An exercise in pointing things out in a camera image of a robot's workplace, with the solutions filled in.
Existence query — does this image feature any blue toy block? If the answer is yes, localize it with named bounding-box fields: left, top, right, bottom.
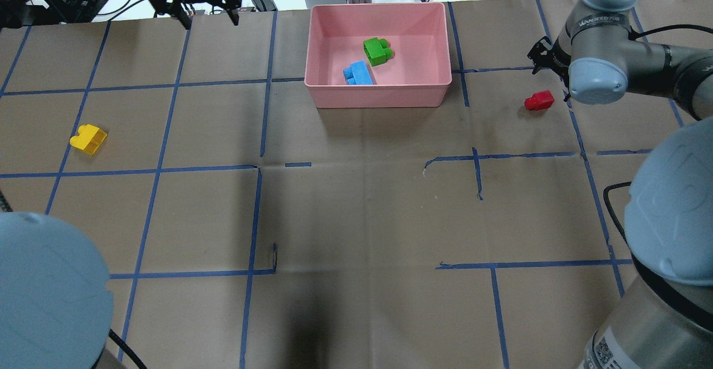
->
left=342, top=61, right=374, bottom=85

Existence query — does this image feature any green toy block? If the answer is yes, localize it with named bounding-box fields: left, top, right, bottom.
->
left=363, top=37, right=394, bottom=67

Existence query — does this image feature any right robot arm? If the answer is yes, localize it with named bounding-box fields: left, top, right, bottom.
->
left=550, top=0, right=711, bottom=368

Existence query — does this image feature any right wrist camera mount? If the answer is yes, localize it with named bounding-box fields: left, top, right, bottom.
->
left=527, top=36, right=571, bottom=80

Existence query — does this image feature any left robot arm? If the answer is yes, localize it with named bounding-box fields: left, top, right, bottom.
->
left=2, top=16, right=255, bottom=368

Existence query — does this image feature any pink plastic box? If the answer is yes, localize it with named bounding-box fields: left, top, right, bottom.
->
left=305, top=3, right=452, bottom=108

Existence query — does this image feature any red toy block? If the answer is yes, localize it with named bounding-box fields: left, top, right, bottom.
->
left=524, top=90, right=555, bottom=111

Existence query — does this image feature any yellow toy block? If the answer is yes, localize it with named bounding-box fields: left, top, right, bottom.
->
left=69, top=124, right=108, bottom=156

